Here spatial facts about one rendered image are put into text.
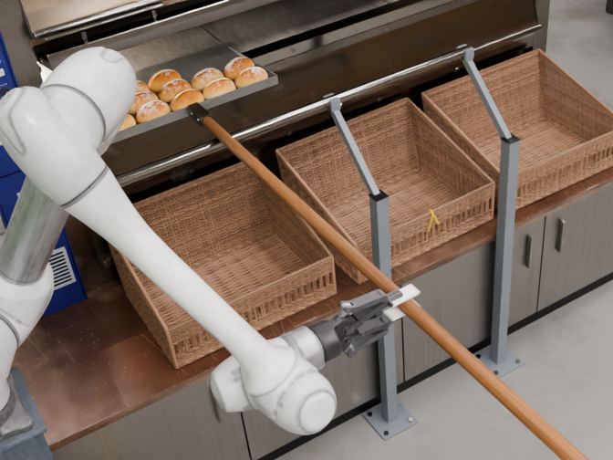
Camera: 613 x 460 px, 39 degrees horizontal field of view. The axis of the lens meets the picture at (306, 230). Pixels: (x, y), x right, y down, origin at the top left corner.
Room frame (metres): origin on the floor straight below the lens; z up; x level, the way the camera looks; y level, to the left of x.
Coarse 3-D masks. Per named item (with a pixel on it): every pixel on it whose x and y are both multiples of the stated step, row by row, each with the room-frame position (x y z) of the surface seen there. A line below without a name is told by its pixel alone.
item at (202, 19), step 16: (208, 0) 2.45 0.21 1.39; (256, 0) 2.33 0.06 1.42; (272, 0) 2.35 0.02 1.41; (160, 16) 2.36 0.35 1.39; (208, 16) 2.26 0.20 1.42; (224, 16) 2.28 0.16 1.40; (112, 32) 2.28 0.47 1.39; (160, 32) 2.20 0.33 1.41; (176, 32) 2.21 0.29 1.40; (48, 48) 2.24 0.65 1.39; (112, 48) 2.13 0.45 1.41; (48, 64) 2.07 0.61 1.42
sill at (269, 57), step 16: (400, 0) 2.78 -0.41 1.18; (416, 0) 2.77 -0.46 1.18; (432, 0) 2.78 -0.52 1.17; (448, 0) 2.81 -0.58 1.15; (352, 16) 2.69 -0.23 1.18; (368, 16) 2.68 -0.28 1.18; (384, 16) 2.69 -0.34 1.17; (400, 16) 2.72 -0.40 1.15; (304, 32) 2.61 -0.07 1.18; (320, 32) 2.60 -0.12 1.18; (336, 32) 2.61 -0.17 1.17; (352, 32) 2.63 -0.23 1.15; (256, 48) 2.53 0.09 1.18; (272, 48) 2.52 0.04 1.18; (288, 48) 2.53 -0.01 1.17; (304, 48) 2.55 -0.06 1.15
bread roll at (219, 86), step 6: (216, 78) 2.24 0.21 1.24; (222, 78) 2.24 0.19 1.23; (228, 78) 2.25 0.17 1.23; (210, 84) 2.22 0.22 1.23; (216, 84) 2.22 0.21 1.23; (222, 84) 2.22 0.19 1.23; (228, 84) 2.23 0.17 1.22; (204, 90) 2.22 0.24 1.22; (210, 90) 2.21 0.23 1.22; (216, 90) 2.21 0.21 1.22; (222, 90) 2.21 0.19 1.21; (228, 90) 2.22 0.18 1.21; (204, 96) 2.21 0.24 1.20; (210, 96) 2.20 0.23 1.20
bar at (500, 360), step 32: (416, 64) 2.31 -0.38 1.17; (352, 96) 2.19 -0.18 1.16; (480, 96) 2.31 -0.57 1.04; (256, 128) 2.05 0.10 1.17; (160, 160) 1.94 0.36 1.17; (512, 160) 2.17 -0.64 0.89; (512, 192) 2.17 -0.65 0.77; (384, 224) 1.96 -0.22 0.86; (512, 224) 2.18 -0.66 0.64; (384, 256) 1.96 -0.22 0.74; (512, 256) 2.18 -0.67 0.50; (384, 352) 1.95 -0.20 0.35; (480, 352) 2.24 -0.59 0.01; (512, 352) 2.22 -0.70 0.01; (384, 384) 1.96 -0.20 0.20; (384, 416) 1.97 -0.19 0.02
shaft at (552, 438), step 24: (240, 144) 1.91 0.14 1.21; (264, 168) 1.78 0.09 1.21; (288, 192) 1.67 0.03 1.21; (312, 216) 1.56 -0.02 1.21; (336, 240) 1.47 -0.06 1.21; (360, 264) 1.38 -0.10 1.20; (384, 288) 1.30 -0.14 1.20; (408, 312) 1.23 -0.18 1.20; (432, 336) 1.16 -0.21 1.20; (456, 360) 1.09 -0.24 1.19; (504, 384) 1.01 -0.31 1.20; (528, 408) 0.95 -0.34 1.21; (552, 432) 0.90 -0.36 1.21; (576, 456) 0.85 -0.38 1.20
